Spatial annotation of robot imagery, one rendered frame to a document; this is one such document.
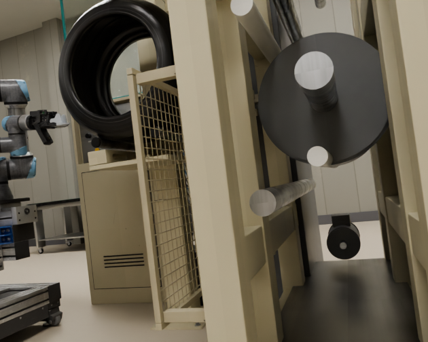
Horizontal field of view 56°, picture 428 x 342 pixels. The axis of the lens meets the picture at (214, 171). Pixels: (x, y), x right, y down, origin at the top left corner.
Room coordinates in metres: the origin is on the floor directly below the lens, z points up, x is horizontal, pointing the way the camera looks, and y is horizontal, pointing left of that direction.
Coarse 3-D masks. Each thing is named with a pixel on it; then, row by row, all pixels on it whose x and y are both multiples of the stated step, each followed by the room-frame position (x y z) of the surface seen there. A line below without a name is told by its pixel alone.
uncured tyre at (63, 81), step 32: (128, 0) 1.58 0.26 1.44; (96, 32) 1.81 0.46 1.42; (128, 32) 1.88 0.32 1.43; (160, 32) 1.53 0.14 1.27; (64, 64) 1.67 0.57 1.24; (96, 64) 1.92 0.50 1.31; (160, 64) 1.53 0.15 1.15; (64, 96) 1.68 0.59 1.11; (96, 96) 1.94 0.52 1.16; (160, 96) 1.54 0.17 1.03; (96, 128) 1.64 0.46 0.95; (128, 128) 1.60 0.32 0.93
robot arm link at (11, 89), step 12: (0, 84) 2.06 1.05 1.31; (12, 84) 2.08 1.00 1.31; (24, 84) 2.11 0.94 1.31; (0, 96) 2.07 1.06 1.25; (12, 96) 2.09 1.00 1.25; (24, 96) 2.12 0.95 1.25; (12, 108) 2.11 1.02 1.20; (24, 108) 2.16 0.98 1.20; (12, 156) 2.15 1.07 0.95; (24, 156) 2.16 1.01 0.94; (12, 168) 2.15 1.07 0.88; (24, 168) 2.17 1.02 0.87
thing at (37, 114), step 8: (32, 112) 1.86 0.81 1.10; (40, 112) 1.84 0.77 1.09; (48, 112) 1.84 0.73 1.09; (56, 112) 1.88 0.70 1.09; (32, 120) 1.87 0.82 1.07; (40, 120) 1.83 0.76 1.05; (48, 120) 1.83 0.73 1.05; (32, 128) 1.87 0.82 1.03; (40, 128) 1.85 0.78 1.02; (48, 128) 1.88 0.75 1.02
